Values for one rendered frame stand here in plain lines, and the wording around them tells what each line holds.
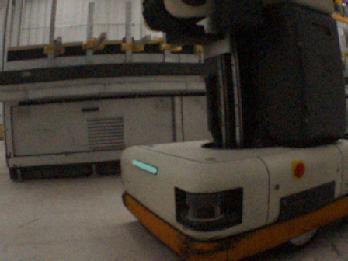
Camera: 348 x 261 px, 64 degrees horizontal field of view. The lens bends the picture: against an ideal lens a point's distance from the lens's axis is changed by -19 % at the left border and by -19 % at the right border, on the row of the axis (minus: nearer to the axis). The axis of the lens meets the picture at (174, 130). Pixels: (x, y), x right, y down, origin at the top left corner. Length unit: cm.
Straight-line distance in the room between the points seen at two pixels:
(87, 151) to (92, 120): 21
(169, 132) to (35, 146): 96
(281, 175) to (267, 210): 9
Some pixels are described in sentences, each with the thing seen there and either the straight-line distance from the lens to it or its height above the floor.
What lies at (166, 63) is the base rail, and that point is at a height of 69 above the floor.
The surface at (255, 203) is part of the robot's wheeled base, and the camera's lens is 72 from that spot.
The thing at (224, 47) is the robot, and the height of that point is 57.
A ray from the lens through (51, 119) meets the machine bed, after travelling 217.
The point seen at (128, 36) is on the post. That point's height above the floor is 88.
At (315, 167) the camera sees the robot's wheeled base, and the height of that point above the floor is 24.
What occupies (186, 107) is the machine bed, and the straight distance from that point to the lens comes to 236.
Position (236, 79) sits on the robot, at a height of 48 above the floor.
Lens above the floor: 39
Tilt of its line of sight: 3 degrees down
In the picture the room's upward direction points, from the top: 3 degrees counter-clockwise
